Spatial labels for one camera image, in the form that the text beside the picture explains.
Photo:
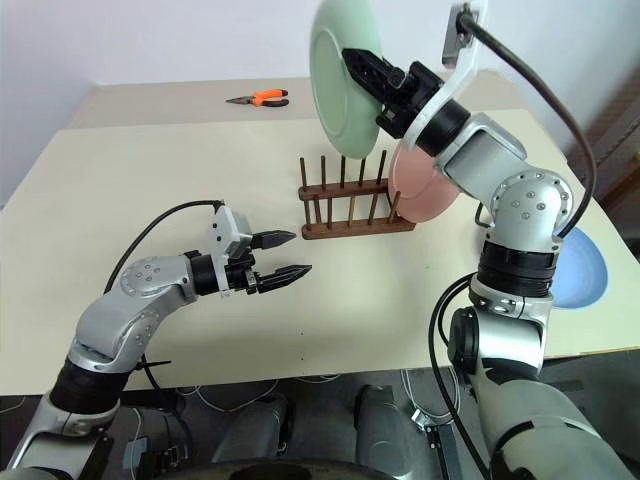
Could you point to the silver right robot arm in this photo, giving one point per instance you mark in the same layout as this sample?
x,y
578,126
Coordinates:
x,y
530,210

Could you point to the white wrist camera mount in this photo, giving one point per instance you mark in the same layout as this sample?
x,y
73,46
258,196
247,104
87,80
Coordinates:
x,y
225,235
462,75

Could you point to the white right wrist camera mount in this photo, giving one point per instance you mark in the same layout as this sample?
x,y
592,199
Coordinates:
x,y
462,75

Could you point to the small grey blue box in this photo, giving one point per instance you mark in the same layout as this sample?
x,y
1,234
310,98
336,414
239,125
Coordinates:
x,y
136,450

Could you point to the green plate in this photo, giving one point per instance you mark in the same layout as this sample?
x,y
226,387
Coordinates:
x,y
330,75

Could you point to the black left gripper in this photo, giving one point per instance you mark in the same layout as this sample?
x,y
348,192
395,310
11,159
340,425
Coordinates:
x,y
242,277

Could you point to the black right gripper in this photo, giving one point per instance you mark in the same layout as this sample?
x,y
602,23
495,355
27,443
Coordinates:
x,y
412,95

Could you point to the dark grey rounded shape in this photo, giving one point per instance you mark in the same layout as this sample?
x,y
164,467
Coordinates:
x,y
385,430
255,430

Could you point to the wooden dish rack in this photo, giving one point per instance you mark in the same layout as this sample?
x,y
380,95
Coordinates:
x,y
350,231

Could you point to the blue plate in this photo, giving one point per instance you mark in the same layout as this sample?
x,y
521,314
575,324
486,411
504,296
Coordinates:
x,y
585,270

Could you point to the pink plate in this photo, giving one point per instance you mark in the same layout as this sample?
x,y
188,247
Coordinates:
x,y
420,195

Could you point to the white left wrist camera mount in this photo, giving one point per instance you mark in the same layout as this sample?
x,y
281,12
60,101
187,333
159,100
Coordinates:
x,y
225,235

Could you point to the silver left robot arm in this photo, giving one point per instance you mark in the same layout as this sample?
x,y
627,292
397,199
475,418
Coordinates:
x,y
125,310

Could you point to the dark round robot body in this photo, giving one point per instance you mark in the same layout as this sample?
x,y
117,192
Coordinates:
x,y
300,470

